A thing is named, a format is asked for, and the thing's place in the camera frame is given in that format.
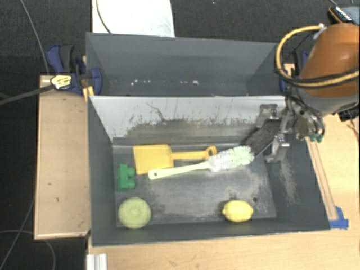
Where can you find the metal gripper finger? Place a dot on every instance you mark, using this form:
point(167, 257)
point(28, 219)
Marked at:
point(268, 112)
point(277, 150)

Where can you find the dark grey scouring pad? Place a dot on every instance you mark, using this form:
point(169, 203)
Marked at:
point(261, 138)

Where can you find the green and white bottle brush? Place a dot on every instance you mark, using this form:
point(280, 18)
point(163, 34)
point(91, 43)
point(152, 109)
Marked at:
point(230, 159)

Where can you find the yellow lemon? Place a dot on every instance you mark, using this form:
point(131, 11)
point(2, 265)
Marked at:
point(237, 211)

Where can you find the grey metal bin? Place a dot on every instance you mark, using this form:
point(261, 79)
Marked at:
point(197, 195)

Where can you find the yellow toy shovel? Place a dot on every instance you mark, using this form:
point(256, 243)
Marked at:
point(153, 157)

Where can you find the green toy block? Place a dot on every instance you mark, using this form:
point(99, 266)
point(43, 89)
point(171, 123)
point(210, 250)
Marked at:
point(125, 177)

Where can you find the pale green round sponge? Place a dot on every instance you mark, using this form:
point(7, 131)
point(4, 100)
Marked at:
point(134, 212)

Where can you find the pale wood board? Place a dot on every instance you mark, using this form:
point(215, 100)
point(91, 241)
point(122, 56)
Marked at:
point(62, 162)

